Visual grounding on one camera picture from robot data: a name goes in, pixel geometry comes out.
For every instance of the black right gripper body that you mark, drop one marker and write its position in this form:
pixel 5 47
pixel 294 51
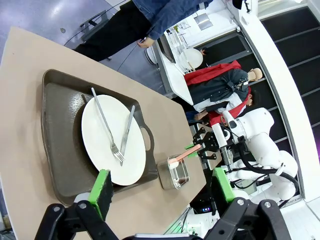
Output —
pixel 212 143

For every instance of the white round plate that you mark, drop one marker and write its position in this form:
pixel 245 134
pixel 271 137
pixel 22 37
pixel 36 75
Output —
pixel 193 58
pixel 100 150

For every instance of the silver fork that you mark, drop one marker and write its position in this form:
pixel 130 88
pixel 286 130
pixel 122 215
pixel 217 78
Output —
pixel 116 152

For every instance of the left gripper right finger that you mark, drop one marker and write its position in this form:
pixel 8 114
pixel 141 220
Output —
pixel 223 190

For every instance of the person in denim jacket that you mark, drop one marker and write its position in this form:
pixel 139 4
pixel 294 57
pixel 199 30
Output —
pixel 120 27

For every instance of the rectangular steel container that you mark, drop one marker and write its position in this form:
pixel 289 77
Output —
pixel 165 175

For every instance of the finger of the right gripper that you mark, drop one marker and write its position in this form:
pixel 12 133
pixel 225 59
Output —
pixel 202 135
pixel 206 154

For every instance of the silver knife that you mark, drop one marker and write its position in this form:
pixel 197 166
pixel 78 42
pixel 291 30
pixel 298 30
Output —
pixel 125 142

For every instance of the person's right hand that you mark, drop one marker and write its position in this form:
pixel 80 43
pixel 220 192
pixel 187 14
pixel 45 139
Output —
pixel 146 43

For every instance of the black jacket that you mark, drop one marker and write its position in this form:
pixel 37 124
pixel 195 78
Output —
pixel 215 90

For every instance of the dark grey plastic stool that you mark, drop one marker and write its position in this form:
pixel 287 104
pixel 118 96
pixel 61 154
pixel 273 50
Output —
pixel 96 23

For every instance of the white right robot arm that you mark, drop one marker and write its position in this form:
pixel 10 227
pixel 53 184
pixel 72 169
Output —
pixel 262 142

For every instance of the seated person in red jacket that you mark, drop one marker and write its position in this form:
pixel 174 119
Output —
pixel 215 70

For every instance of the person's right forearm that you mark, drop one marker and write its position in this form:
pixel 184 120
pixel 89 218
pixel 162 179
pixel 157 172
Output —
pixel 170 22

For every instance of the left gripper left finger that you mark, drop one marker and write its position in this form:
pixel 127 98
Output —
pixel 100 195

